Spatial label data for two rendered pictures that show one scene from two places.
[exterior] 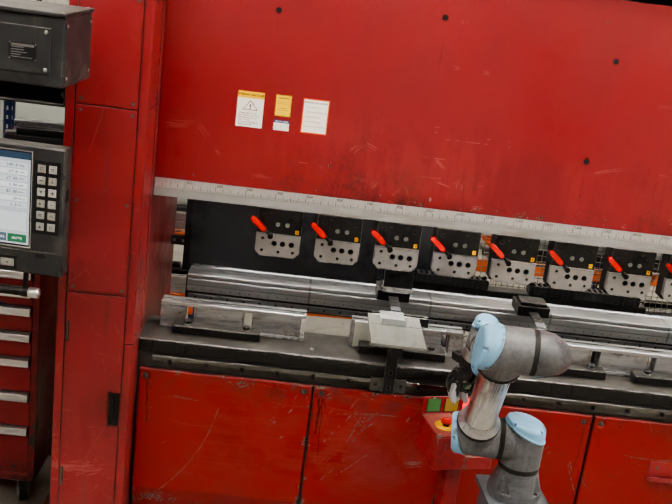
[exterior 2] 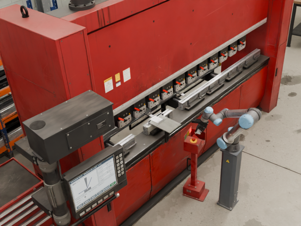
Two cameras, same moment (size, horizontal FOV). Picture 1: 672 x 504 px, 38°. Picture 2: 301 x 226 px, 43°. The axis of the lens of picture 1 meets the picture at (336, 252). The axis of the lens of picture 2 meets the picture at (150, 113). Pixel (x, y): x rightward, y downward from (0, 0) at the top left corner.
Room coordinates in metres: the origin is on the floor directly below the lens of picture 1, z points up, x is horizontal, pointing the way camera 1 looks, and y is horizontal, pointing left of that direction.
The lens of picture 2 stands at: (0.92, 1.96, 3.21)
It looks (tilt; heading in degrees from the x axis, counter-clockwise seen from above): 34 degrees down; 317
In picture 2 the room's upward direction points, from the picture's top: 4 degrees counter-clockwise
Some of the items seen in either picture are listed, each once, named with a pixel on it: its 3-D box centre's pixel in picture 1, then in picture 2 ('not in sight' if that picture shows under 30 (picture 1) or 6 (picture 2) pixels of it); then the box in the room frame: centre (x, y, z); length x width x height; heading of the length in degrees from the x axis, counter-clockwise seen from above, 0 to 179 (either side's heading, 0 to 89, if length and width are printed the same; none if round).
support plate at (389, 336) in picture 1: (395, 331); (165, 123); (3.06, -0.23, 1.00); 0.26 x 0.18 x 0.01; 3
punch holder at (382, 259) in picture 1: (396, 243); (151, 97); (3.20, -0.20, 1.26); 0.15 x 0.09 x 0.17; 93
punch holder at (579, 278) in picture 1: (569, 263); (189, 73); (3.23, -0.80, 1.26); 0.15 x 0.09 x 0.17; 93
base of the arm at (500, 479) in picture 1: (516, 476); (232, 143); (2.50, -0.59, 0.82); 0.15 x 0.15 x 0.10
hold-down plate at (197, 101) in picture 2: (561, 368); (194, 103); (3.18, -0.83, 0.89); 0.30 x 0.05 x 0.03; 93
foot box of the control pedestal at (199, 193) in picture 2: not in sight; (195, 189); (2.84, -0.47, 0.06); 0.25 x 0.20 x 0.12; 17
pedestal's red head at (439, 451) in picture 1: (456, 432); (194, 140); (2.87, -0.46, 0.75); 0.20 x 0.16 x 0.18; 107
